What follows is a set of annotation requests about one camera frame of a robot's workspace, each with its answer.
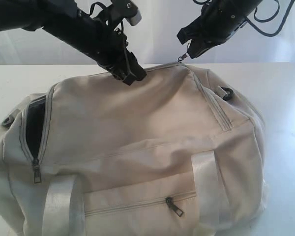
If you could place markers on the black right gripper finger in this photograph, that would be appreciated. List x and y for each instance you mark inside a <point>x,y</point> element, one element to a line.
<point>188,32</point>
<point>198,47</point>

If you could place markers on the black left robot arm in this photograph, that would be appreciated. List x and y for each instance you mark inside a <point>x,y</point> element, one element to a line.
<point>31,15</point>

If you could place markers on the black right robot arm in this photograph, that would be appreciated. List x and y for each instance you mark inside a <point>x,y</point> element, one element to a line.
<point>216,24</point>

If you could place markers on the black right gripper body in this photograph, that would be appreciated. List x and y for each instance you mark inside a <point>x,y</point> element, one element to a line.
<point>220,18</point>

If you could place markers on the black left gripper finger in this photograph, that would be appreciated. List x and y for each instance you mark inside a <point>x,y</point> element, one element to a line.
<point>121,73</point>
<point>134,72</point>

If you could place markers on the beige fabric duffel bag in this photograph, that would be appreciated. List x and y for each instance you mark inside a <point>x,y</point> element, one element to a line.
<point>180,153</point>

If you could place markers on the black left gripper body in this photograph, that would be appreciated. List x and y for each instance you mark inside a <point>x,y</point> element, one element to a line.
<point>98,34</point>

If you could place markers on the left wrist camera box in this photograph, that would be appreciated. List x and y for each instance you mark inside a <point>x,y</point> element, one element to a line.
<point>127,9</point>

